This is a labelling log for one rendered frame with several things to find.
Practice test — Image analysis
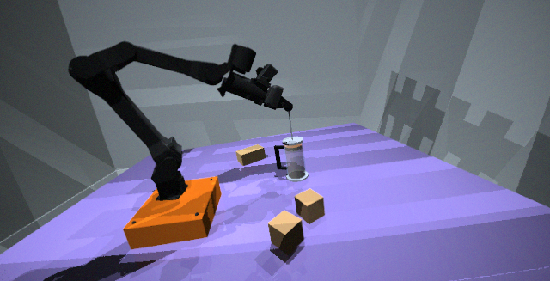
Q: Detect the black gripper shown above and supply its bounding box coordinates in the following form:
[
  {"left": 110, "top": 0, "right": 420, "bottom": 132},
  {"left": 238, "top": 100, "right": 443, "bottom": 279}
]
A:
[{"left": 241, "top": 78, "right": 293, "bottom": 110}]

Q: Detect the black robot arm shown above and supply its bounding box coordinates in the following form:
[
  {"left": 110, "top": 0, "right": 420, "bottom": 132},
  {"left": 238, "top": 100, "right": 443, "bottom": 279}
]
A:
[{"left": 68, "top": 41, "right": 256, "bottom": 201}]

